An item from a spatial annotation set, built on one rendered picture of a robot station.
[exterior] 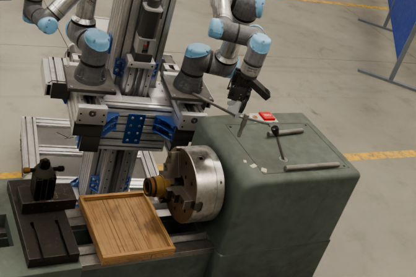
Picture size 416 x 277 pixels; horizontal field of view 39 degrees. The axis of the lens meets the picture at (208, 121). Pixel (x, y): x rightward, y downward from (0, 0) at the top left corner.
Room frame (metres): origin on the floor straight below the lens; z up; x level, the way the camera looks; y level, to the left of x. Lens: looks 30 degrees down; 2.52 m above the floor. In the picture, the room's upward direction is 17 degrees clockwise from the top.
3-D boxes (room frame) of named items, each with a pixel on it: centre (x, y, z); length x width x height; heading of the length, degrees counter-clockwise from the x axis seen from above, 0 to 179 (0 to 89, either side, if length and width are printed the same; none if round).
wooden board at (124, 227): (1.85, 0.20, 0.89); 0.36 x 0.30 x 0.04; 34
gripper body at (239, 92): (2.06, -0.08, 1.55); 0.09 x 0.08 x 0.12; 100
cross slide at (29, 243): (1.67, 0.49, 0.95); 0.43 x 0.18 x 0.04; 34
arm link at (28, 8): (2.33, 0.86, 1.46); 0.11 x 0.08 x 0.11; 47
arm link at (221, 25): (2.33, 0.08, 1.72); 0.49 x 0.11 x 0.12; 10
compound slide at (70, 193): (1.74, 0.50, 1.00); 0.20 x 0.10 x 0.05; 124
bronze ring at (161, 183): (1.91, 0.12, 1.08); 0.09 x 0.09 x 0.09; 34
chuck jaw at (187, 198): (1.87, 0.00, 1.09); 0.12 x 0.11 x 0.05; 34
